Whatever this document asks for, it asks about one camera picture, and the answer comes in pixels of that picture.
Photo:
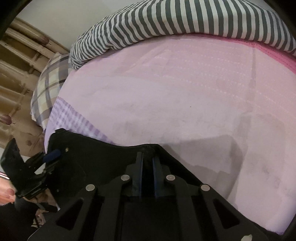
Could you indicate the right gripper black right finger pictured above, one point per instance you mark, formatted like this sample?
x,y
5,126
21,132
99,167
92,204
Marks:
x,y
198,212

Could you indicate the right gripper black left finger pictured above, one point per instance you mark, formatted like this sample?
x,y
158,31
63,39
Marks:
x,y
111,212

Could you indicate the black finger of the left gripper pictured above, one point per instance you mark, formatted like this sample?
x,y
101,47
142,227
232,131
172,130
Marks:
x,y
52,155
44,170

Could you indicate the black pants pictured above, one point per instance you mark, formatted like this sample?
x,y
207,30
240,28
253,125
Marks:
x,y
85,160

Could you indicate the person's left hand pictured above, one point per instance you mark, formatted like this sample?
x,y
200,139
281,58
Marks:
x,y
8,193

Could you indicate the plaid pillow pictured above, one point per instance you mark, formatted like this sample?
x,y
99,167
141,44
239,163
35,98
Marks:
x,y
48,87

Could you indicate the beige wooden headboard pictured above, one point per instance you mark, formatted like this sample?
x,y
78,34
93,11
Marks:
x,y
25,51

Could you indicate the pink purple bed sheet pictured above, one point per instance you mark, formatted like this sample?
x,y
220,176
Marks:
x,y
224,108

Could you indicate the striped grey white blanket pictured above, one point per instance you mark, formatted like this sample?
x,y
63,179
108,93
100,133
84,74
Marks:
x,y
147,19

